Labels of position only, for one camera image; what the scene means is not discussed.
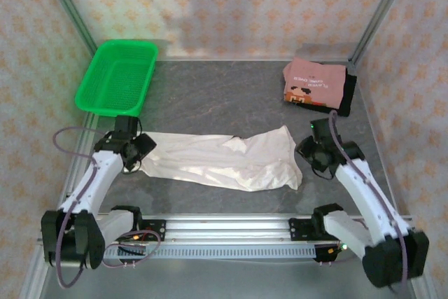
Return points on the aluminium frame post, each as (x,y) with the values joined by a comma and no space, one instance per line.
(381,12)
(70,12)

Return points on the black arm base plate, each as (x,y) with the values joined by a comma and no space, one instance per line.
(297,229)
(159,230)

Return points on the green plastic mesh basket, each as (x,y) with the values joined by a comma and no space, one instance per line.
(115,78)

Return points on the white t-shirt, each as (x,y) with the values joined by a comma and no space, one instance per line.
(210,162)

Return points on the folded pink printed t-shirt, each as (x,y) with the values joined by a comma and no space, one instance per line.
(322,75)

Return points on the aluminium mounting beam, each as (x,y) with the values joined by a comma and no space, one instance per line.
(227,229)

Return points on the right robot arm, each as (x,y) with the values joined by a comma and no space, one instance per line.
(350,232)

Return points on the aluminium frame leg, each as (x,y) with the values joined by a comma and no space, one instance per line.
(33,278)

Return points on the folded black t-shirt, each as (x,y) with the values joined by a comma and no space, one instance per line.
(350,92)

